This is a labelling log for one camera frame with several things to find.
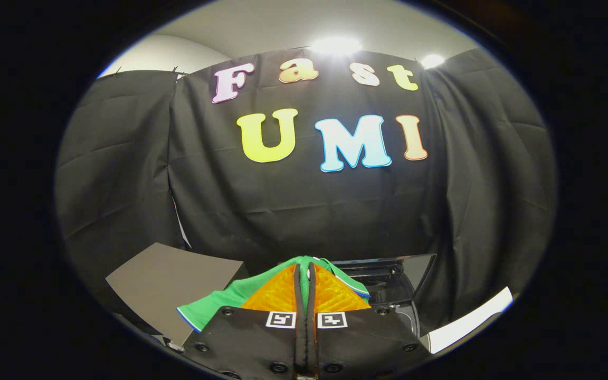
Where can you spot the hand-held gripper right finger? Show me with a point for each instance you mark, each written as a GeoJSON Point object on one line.
{"type": "Point", "coordinates": [357, 348]}

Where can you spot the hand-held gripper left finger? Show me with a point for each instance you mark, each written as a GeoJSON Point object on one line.
{"type": "Point", "coordinates": [262, 348]}

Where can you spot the green polo shirt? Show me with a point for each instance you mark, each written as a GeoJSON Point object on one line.
{"type": "Point", "coordinates": [219, 306]}

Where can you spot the grey side table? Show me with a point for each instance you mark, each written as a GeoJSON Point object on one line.
{"type": "Point", "coordinates": [172, 285]}

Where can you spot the white paper sheet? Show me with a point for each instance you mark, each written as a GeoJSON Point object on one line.
{"type": "Point", "coordinates": [467, 324]}

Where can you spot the black backdrop cloth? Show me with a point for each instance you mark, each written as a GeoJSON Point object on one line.
{"type": "Point", "coordinates": [283, 211]}

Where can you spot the small ceiling light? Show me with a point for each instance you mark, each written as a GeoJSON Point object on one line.
{"type": "Point", "coordinates": [433, 61]}

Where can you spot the round ceiling light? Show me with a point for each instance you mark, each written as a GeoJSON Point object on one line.
{"type": "Point", "coordinates": [335, 45]}

